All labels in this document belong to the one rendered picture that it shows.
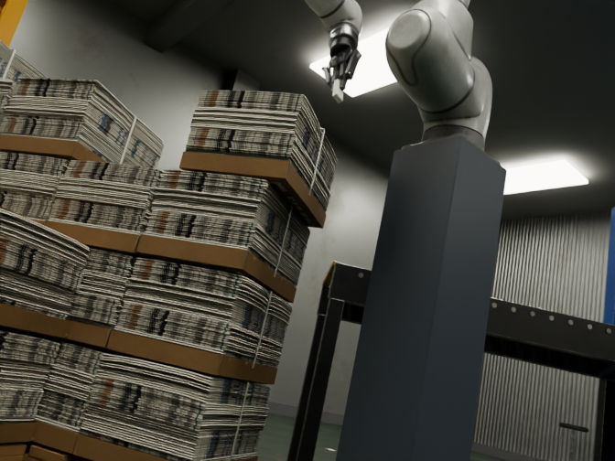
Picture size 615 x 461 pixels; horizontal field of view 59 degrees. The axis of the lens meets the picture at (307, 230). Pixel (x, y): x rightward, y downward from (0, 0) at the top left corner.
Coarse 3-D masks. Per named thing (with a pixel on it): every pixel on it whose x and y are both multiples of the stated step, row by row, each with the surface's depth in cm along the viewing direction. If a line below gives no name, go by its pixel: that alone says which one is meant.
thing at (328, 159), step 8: (328, 144) 158; (328, 152) 158; (320, 160) 152; (328, 160) 159; (336, 160) 167; (320, 168) 152; (328, 168) 158; (320, 176) 152; (328, 176) 159; (320, 184) 153; (328, 184) 160; (312, 192) 148; (320, 192) 154; (328, 192) 161; (320, 200) 155; (328, 200) 161; (304, 216) 152; (312, 216) 152; (312, 224) 158
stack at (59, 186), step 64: (0, 192) 149; (64, 192) 142; (128, 192) 137; (192, 192) 132; (256, 192) 128; (128, 256) 132; (256, 256) 128; (128, 320) 126; (192, 320) 122; (256, 320) 133; (64, 384) 125; (128, 384) 120; (192, 384) 116; (256, 384) 140; (192, 448) 112; (256, 448) 145
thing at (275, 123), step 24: (216, 96) 140; (240, 96) 138; (264, 96) 136; (288, 96) 134; (216, 120) 137; (240, 120) 135; (264, 120) 133; (288, 120) 131; (312, 120) 142; (192, 144) 137; (216, 144) 135; (240, 144) 133; (264, 144) 131; (288, 144) 129; (312, 144) 143; (192, 168) 135; (288, 192) 136
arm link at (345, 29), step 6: (342, 24) 163; (348, 24) 163; (330, 30) 166; (336, 30) 163; (342, 30) 161; (348, 30) 162; (354, 30) 163; (330, 36) 164; (336, 36) 162; (342, 36) 161; (348, 36) 161; (354, 36) 163; (330, 42) 164; (354, 42) 163
